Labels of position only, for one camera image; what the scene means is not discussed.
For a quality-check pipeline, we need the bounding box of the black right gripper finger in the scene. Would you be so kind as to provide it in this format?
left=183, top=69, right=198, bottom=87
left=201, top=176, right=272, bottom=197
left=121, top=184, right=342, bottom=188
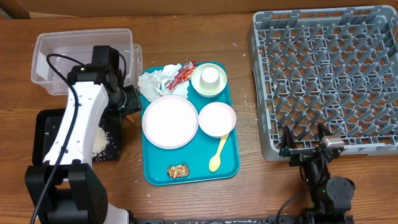
left=282, top=126, right=297, bottom=150
left=317, top=123, right=333, bottom=139

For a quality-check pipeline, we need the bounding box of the brown carrot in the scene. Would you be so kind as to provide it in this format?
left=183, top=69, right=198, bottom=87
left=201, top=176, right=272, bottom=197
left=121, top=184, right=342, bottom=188
left=126, top=114, right=136, bottom=124

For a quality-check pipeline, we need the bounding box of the large pink plate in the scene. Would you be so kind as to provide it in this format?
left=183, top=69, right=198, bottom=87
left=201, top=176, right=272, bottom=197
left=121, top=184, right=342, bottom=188
left=142, top=95, right=198, bottom=149

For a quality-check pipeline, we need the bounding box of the pile of white rice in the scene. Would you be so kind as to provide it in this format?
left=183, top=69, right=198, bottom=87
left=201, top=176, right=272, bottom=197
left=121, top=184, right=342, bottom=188
left=46, top=126, right=121, bottom=161

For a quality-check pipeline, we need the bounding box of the red snack wrapper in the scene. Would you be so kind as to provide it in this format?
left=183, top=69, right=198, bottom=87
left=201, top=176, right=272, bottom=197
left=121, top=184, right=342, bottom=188
left=165, top=60, right=197, bottom=90

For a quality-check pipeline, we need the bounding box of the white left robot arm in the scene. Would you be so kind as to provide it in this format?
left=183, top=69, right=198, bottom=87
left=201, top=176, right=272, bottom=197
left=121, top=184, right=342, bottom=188
left=25, top=45, right=142, bottom=223

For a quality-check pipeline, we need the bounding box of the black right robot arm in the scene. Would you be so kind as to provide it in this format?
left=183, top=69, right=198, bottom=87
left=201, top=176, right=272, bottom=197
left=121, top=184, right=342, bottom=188
left=275, top=123, right=355, bottom=224

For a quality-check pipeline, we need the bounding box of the grey dishwasher rack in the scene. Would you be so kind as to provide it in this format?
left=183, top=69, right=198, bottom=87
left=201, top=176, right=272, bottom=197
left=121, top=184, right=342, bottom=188
left=248, top=5, right=397, bottom=161

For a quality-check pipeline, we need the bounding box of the crumpled white napkin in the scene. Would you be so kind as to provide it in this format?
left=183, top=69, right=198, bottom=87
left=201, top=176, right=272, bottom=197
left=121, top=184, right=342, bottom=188
left=137, top=64, right=190, bottom=102

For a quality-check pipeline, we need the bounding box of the black tray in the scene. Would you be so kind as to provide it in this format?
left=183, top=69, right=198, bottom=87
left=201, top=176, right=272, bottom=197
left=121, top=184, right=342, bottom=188
left=32, top=108, right=122, bottom=165

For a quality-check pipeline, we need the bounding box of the teal serving tray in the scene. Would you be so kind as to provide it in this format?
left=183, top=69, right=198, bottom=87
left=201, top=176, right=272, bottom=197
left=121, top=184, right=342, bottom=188
left=139, top=61, right=241, bottom=187

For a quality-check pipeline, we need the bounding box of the cream bowl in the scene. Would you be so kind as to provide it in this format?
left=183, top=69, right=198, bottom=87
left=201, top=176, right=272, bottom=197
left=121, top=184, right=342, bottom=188
left=190, top=63, right=228, bottom=98

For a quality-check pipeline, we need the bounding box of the small pink plate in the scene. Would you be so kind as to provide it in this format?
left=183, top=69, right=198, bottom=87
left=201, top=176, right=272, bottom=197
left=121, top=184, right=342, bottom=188
left=198, top=102, right=236, bottom=138

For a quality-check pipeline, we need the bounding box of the yellow plastic spoon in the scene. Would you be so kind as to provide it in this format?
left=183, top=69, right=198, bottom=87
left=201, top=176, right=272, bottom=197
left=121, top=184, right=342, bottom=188
left=208, top=134, right=229, bottom=172

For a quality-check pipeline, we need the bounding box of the clear plastic bin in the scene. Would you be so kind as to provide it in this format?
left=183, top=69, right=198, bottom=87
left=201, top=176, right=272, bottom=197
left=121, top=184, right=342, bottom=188
left=31, top=29, right=142, bottom=96

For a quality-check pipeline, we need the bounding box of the granola bar piece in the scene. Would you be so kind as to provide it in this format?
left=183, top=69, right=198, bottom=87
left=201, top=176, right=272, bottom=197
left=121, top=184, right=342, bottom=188
left=167, top=164, right=190, bottom=179

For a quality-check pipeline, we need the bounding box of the cream cup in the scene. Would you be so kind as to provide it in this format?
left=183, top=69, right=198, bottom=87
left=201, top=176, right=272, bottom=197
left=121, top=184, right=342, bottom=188
left=200, top=67, right=220, bottom=92

